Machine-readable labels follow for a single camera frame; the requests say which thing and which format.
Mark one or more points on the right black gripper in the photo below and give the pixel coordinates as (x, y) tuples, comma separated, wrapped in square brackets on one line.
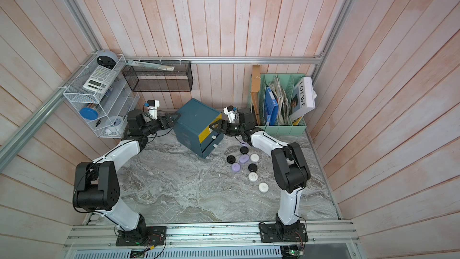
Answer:
[(221, 128)]

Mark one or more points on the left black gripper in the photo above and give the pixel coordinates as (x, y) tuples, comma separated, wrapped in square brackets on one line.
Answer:
[(169, 116)]

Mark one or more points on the yellow top drawer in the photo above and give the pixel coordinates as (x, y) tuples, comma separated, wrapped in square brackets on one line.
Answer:
[(207, 131)]

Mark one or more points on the teal drawer cabinet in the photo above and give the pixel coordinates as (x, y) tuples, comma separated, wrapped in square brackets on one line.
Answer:
[(195, 116)]

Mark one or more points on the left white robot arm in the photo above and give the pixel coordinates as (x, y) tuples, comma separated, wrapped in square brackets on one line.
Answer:
[(97, 189)]

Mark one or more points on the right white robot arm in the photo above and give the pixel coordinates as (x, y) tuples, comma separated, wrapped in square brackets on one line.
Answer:
[(291, 174)]

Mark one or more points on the black earphone case top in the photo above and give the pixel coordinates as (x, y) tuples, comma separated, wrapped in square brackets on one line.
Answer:
[(244, 150)]

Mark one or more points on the black earphone case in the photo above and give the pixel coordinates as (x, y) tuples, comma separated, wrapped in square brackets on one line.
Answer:
[(231, 159), (252, 168), (244, 150)]

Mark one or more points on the black earphone case left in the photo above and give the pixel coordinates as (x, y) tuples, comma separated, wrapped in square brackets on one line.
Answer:
[(231, 159)]

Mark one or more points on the purple earphone case middle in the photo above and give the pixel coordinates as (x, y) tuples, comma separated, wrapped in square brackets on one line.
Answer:
[(244, 159)]

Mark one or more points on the purple earphone case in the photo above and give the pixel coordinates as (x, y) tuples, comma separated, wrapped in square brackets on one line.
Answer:
[(236, 167), (244, 159)]

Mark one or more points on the purple earphone case lower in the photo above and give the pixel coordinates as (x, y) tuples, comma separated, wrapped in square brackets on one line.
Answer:
[(236, 167)]

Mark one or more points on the black mesh basket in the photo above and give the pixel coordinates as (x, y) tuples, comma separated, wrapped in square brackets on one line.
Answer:
[(149, 80)]

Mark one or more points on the black earphone case lower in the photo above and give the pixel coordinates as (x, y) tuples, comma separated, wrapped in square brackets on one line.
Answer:
[(252, 168)]

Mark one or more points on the blue folder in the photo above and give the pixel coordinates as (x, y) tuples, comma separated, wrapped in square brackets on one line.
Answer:
[(271, 106)]

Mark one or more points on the green file organizer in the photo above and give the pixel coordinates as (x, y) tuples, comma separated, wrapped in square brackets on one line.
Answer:
[(287, 83)]

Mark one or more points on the white ruler strip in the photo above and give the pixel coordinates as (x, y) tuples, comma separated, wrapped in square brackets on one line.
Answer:
[(150, 65)]

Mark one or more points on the white calculator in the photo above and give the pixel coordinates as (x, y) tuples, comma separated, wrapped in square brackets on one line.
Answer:
[(100, 80)]

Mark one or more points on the blue round lid jar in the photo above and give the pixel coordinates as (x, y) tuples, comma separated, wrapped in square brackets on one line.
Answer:
[(90, 111)]

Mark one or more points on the white Loewe book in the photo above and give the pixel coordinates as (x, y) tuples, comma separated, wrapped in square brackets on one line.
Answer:
[(302, 99)]

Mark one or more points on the grey round speaker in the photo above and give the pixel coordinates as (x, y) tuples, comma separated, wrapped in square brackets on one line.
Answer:
[(107, 59)]

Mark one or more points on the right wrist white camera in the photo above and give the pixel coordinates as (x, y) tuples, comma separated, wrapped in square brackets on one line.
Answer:
[(231, 113)]

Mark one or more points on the wrist white camera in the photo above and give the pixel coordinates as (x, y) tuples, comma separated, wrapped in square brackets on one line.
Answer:
[(231, 113), (152, 108)]

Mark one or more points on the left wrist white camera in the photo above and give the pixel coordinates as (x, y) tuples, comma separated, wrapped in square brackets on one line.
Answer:
[(152, 108)]

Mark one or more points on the white wire shelf rack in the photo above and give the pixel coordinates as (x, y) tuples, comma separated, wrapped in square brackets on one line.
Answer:
[(119, 100)]

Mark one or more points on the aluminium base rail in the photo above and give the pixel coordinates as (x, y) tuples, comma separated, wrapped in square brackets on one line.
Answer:
[(317, 239)]

